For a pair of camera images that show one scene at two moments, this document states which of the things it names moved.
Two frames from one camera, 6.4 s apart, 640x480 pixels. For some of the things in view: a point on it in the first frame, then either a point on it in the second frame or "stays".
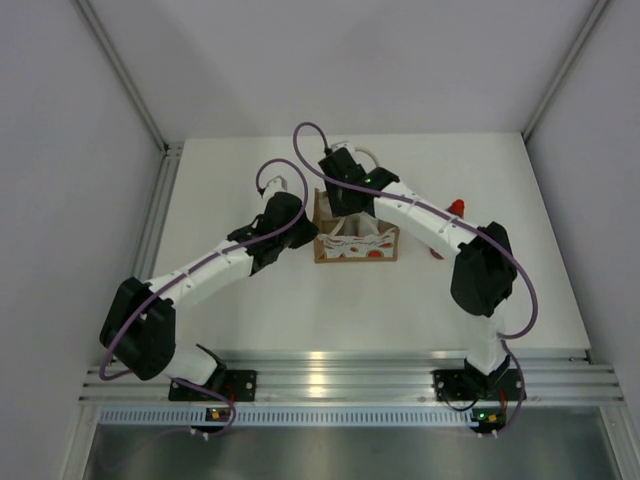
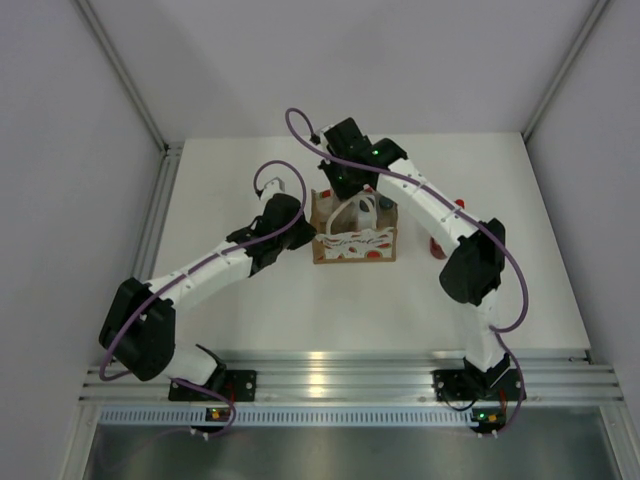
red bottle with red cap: (457, 207) stays
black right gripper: (338, 209) to (341, 193)
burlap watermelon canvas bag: (351, 237) stays
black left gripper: (309, 232) stays
